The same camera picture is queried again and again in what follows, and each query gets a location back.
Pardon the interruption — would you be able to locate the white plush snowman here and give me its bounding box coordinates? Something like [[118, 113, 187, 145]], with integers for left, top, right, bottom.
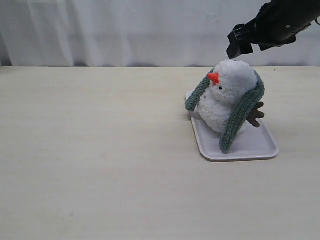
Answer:
[[196, 59, 258, 134]]

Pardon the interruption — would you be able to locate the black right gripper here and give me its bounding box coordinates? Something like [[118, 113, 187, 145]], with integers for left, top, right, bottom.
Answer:
[[226, 0, 320, 59]]

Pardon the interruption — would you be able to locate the green knitted scarf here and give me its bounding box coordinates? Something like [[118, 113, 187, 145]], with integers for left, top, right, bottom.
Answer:
[[184, 68, 266, 154]]

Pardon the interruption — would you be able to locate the white rectangular plastic tray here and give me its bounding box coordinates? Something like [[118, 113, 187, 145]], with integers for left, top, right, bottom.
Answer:
[[188, 109, 279, 163]]

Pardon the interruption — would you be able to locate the white curtain backdrop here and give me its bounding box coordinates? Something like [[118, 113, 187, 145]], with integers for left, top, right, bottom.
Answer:
[[0, 0, 320, 68]]

